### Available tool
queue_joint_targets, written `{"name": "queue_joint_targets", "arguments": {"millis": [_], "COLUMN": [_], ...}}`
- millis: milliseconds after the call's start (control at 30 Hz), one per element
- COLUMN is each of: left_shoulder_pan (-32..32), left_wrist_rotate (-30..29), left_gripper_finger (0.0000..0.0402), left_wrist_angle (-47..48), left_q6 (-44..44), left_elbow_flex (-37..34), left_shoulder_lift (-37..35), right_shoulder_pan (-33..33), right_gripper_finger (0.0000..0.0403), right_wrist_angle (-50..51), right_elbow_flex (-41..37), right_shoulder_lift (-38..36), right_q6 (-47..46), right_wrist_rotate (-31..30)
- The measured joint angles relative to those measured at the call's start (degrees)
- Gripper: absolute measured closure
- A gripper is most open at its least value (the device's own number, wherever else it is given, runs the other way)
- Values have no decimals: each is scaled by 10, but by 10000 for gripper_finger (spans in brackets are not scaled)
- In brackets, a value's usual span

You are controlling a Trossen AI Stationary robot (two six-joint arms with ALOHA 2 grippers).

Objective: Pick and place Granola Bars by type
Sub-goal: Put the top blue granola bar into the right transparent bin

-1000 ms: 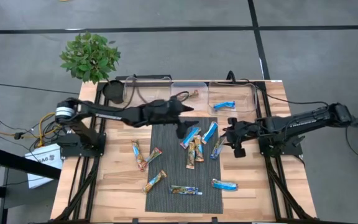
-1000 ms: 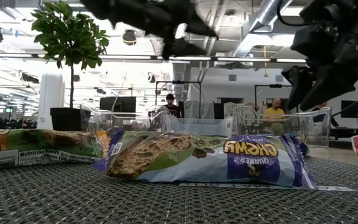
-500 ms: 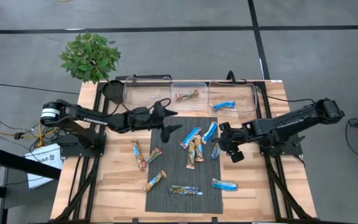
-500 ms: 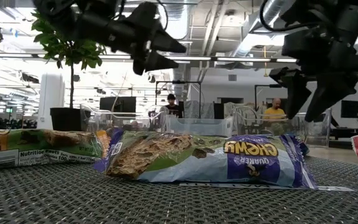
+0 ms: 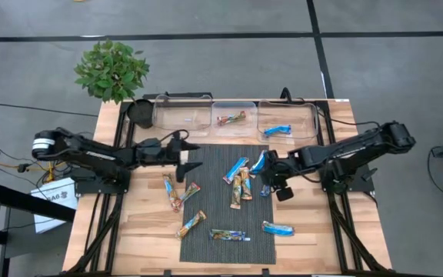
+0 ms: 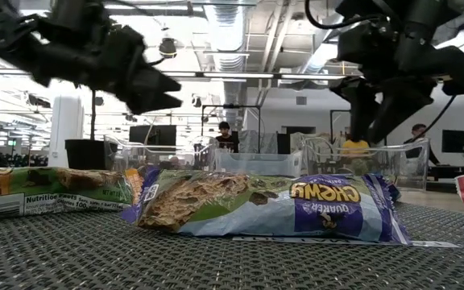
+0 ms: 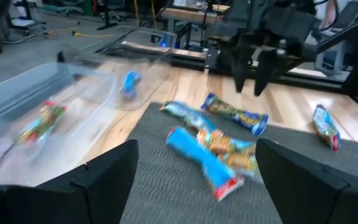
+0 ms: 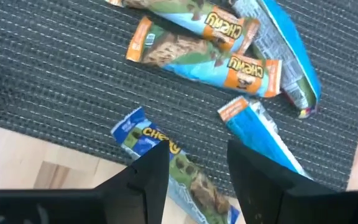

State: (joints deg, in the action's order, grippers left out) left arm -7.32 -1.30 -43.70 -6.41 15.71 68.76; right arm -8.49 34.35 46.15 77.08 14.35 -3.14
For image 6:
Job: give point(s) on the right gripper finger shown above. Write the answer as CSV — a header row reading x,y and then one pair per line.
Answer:
x,y
397,108
363,113

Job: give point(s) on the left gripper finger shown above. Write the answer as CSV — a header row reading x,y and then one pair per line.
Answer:
x,y
151,104
157,82

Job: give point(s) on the orange green granola bar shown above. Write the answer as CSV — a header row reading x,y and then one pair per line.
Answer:
x,y
55,189

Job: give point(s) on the blue purple granola bar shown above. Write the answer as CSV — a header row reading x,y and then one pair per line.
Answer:
x,y
256,209

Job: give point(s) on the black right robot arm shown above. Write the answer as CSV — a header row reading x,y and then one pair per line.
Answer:
x,y
421,24

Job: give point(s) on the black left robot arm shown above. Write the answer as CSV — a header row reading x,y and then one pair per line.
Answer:
x,y
22,40

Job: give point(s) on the black monitor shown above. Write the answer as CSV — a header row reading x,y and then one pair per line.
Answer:
x,y
455,141
153,135

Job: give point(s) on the person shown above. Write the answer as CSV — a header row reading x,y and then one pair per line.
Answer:
x,y
355,147
226,139
417,135

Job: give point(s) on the ceiling dome fixture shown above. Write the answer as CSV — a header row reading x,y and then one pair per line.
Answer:
x,y
167,46

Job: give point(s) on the large clear plastic bin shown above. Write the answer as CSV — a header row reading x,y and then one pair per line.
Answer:
x,y
413,169
135,157

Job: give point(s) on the white pillar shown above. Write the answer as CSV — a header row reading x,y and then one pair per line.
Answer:
x,y
66,131

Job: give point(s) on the black plant pot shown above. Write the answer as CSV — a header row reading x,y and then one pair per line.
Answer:
x,y
85,155

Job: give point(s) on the small clear plastic bin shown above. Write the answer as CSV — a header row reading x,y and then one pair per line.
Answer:
x,y
256,165

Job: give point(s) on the dark grey woven placemat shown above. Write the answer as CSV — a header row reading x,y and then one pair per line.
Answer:
x,y
175,262

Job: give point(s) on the silver ventilation duct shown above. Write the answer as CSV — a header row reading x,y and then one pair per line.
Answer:
x,y
228,48

